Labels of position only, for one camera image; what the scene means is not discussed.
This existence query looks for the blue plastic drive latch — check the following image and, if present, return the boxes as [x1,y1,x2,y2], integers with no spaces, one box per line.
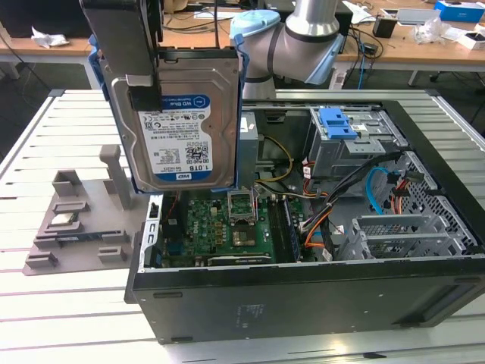
[319,108,359,140]

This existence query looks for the crumpled white paper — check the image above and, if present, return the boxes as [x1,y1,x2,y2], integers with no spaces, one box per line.
[30,25,71,49]

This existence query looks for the black RAM slot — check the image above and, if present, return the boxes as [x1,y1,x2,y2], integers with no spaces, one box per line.
[268,195,295,265]

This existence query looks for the black graphics card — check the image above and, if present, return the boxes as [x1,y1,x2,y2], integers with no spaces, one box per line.
[206,254,274,267]

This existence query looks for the crumpled clear plastic bag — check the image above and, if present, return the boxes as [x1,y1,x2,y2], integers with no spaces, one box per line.
[411,17,452,45]

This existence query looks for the yellow wire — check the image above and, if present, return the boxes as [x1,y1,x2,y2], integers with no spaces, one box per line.
[257,135,295,184]

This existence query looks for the green motherboard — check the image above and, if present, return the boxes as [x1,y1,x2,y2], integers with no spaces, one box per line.
[161,193,304,268]

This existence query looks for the white power strip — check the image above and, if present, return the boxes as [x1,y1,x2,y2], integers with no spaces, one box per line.
[328,69,349,91]

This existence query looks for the hanging blue cable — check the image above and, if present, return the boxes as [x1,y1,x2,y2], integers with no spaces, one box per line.
[355,37,376,91]

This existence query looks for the flat grey box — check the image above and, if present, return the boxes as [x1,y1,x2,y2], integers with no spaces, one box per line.
[396,8,443,27]

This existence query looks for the blue cardboard box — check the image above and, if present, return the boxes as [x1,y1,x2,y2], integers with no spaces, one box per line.
[433,0,485,24]

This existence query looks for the CPU socket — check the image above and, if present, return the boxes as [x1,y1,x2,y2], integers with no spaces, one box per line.
[230,223,259,250]

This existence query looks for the hard disk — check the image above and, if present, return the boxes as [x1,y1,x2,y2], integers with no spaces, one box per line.
[87,33,249,195]

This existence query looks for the blue data wire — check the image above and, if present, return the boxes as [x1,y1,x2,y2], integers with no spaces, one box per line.
[367,165,402,216]

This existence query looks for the metal socket cover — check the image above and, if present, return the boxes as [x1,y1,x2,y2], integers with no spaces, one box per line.
[226,188,259,224]

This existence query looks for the grey power supply unit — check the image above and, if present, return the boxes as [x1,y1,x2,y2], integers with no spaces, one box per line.
[239,111,261,190]

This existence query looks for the black open PC case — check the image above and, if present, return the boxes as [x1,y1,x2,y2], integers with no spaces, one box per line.
[124,98,485,346]

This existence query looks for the red orange power wire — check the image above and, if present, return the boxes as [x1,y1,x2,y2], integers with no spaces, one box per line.
[390,169,424,213]

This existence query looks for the metal drive cage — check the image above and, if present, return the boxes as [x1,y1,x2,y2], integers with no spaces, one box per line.
[306,107,410,182]

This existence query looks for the grey parts rack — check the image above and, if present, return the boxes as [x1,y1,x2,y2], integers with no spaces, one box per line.
[21,145,149,278]

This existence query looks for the installed RAM stick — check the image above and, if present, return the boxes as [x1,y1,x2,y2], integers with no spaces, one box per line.
[282,196,305,262]

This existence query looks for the RAM stick blue label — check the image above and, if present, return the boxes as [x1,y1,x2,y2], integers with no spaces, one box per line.
[55,234,103,244]

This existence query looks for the silver CPU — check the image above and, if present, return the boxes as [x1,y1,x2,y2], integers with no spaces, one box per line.
[51,213,80,228]

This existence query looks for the white box black inlay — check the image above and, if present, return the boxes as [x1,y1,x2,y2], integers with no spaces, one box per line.
[450,28,485,51]

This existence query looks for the wooden desk white frame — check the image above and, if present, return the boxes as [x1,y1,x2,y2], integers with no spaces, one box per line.
[85,0,485,91]
[0,11,102,91]

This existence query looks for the black wire bundle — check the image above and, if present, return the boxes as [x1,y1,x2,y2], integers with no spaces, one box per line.
[302,150,402,262]

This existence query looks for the large black box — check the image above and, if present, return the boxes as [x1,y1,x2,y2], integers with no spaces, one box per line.
[0,0,92,39]

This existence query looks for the white paper sheets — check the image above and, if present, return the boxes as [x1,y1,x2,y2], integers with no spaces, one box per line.
[343,0,371,26]

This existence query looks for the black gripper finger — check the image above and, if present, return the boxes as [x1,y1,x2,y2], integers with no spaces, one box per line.
[80,0,164,113]

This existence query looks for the small black container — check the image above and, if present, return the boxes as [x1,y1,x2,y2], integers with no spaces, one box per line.
[372,17,399,39]

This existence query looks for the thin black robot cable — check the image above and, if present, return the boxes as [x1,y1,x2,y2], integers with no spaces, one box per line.
[213,0,222,49]

